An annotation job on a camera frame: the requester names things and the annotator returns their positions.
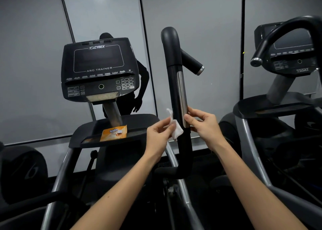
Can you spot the person's left hand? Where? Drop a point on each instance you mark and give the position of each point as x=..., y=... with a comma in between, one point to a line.
x=157, y=139

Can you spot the person's right hand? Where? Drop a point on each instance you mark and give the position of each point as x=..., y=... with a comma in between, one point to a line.
x=210, y=131

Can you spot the person's right thumb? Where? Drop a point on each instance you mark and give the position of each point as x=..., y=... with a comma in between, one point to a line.
x=191, y=120

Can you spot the person's left thumb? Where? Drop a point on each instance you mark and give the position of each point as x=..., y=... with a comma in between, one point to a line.
x=170, y=130

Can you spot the white wet wipe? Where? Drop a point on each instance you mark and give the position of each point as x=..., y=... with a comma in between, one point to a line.
x=178, y=130

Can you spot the person's right forearm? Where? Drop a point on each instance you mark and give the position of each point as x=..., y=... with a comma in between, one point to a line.
x=251, y=187

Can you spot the person's left forearm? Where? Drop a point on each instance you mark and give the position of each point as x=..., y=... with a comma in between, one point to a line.
x=120, y=194

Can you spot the black machine accessory tray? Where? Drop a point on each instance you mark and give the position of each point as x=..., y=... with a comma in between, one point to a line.
x=140, y=126

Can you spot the orange wipes packet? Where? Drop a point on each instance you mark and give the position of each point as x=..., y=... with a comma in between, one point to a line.
x=113, y=134

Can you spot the black machine body shroud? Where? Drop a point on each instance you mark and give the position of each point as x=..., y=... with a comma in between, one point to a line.
x=120, y=162

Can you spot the neighbouring machine black tray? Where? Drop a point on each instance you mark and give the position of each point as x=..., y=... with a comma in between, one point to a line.
x=271, y=104

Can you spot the neighbouring machine black shroud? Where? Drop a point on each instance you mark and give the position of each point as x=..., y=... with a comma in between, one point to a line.
x=276, y=141

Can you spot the black exercise machine console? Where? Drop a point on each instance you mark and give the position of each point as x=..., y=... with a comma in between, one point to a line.
x=100, y=68

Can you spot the neighbouring machine black console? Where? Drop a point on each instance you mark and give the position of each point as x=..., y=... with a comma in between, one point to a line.
x=289, y=48

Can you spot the black round wheel cover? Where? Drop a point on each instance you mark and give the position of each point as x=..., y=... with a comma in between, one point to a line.
x=22, y=172

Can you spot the grey console support post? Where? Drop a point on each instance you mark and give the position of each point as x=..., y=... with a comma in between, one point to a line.
x=114, y=114

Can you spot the silver machine frame tube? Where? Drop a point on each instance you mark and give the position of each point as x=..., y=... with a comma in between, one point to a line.
x=185, y=194
x=59, y=184

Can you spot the neighbouring machine silver frame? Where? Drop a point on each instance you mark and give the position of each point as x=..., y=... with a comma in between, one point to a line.
x=254, y=151

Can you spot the neighbouring machine grey post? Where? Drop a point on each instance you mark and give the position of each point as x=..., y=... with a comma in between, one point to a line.
x=279, y=89

